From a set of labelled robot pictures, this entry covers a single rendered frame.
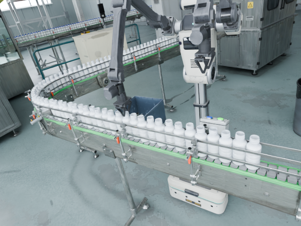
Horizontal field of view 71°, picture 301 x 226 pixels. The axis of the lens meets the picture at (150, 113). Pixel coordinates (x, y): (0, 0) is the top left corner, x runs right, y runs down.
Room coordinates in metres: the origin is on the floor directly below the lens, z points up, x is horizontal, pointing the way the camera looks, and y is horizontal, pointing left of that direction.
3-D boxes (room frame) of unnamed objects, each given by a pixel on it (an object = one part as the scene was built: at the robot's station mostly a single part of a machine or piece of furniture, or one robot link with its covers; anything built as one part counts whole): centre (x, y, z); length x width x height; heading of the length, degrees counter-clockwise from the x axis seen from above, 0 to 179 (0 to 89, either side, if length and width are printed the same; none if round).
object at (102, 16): (7.31, 0.90, 1.55); 0.17 x 0.15 x 0.42; 125
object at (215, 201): (1.50, -0.42, 0.24); 0.68 x 0.53 x 0.41; 143
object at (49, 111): (1.56, 0.86, 0.96); 0.23 x 0.10 x 0.27; 143
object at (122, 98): (1.13, 0.15, 1.27); 0.10 x 0.07 x 0.07; 143
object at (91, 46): (5.51, 0.87, 0.59); 1.10 x 0.62 x 1.18; 125
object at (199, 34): (0.94, -0.28, 1.60); 0.12 x 0.09 x 0.12; 143
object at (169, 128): (0.95, -0.09, 1.08); 0.06 x 0.06 x 0.17
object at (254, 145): (0.69, -0.41, 1.08); 0.06 x 0.06 x 0.17
